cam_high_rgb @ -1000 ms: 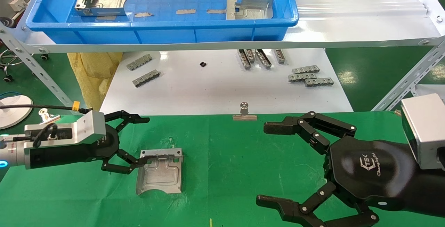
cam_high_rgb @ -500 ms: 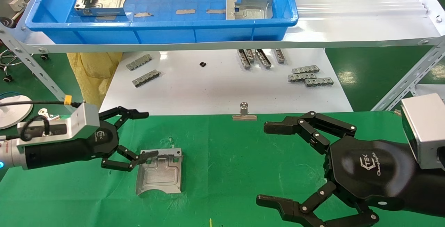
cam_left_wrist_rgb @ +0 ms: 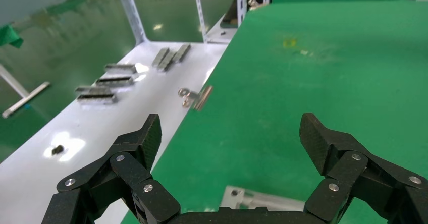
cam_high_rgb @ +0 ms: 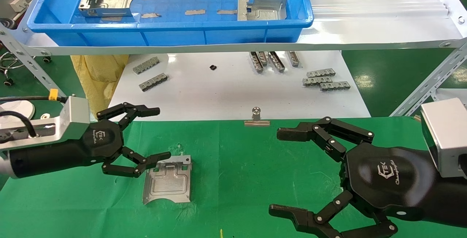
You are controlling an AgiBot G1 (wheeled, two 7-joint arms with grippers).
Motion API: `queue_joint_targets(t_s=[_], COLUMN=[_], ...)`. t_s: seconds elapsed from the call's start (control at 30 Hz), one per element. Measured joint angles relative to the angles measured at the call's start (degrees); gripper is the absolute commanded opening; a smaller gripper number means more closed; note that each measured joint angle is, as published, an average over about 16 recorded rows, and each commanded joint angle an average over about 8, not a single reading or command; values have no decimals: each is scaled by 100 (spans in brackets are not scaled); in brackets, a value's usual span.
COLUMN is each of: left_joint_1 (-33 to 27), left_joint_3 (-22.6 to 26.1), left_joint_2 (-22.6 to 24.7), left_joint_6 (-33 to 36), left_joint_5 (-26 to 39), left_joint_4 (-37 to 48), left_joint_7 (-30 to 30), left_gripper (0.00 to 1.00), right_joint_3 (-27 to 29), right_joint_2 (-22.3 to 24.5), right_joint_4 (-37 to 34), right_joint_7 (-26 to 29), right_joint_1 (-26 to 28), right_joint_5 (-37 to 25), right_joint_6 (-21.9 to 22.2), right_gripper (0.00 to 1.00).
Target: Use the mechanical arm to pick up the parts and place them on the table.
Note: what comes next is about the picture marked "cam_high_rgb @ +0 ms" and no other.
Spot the yellow plastic bag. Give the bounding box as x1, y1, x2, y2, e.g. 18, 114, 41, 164
70, 55, 129, 122

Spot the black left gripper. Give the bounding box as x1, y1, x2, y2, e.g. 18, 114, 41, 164
9, 102, 172, 179

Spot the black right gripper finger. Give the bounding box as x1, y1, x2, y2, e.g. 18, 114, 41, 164
276, 117, 374, 163

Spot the white round stand base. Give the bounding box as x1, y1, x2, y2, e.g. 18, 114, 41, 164
0, 101, 36, 121

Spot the flat stamped metal plate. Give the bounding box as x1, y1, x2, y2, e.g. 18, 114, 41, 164
238, 0, 287, 22

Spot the stamped metal plate curved notch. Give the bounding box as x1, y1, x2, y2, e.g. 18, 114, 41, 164
142, 155, 193, 205

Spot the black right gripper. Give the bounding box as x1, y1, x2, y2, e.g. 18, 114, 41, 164
269, 144, 467, 238

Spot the black looped cable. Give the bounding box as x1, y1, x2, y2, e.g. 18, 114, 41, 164
0, 111, 38, 138

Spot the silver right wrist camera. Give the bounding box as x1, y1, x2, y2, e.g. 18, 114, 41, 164
420, 98, 467, 179

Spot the office chair base with casters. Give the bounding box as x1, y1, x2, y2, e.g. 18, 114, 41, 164
0, 50, 51, 87

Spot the blue plastic tray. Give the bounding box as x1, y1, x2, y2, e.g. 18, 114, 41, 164
27, 0, 314, 47

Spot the white wall socket box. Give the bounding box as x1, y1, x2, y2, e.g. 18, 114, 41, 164
9, 0, 30, 12

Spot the green cloth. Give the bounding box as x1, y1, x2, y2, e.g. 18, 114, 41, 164
0, 117, 467, 238

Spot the black cable with yellow tag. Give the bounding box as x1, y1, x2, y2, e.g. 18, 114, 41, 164
0, 89, 69, 104

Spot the white metal shelf rack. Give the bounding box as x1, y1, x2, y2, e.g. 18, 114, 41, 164
0, 0, 467, 122

